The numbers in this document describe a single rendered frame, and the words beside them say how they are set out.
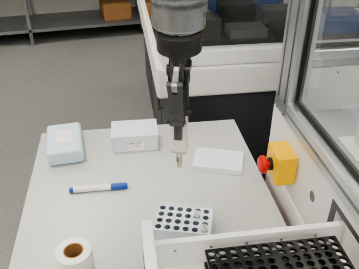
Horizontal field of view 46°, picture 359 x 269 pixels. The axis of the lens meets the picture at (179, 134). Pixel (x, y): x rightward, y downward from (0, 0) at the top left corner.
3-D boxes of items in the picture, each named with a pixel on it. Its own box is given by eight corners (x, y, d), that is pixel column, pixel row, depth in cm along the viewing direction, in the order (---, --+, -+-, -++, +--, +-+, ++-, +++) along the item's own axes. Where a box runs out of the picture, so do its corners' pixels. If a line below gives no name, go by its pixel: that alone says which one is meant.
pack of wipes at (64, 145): (85, 163, 112) (83, 148, 109) (48, 168, 110) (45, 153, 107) (82, 133, 124) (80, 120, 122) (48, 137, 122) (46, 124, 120)
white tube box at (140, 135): (112, 153, 115) (110, 137, 113) (112, 136, 123) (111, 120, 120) (158, 150, 117) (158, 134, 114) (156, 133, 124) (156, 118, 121)
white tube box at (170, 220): (150, 242, 88) (149, 228, 86) (157, 214, 95) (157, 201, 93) (210, 248, 87) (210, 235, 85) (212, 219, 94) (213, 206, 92)
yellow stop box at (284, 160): (272, 187, 91) (275, 160, 87) (261, 167, 97) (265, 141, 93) (294, 184, 92) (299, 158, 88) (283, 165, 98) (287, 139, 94)
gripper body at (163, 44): (200, 38, 64) (198, 93, 69) (204, 21, 71) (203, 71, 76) (151, 36, 65) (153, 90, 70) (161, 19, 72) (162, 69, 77)
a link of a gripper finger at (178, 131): (182, 113, 75) (180, 121, 73) (182, 137, 78) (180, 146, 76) (174, 113, 76) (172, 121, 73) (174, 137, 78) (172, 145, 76)
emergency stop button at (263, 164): (260, 177, 91) (262, 163, 89) (255, 166, 95) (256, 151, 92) (273, 176, 92) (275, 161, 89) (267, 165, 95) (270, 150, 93)
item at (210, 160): (192, 170, 109) (192, 165, 108) (196, 151, 116) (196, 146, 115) (241, 175, 107) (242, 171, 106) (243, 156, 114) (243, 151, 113)
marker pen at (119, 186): (69, 195, 101) (68, 189, 100) (70, 190, 102) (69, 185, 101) (127, 190, 102) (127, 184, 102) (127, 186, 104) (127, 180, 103)
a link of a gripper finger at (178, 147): (187, 120, 77) (186, 122, 76) (186, 152, 81) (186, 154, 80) (171, 119, 77) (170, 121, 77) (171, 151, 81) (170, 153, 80)
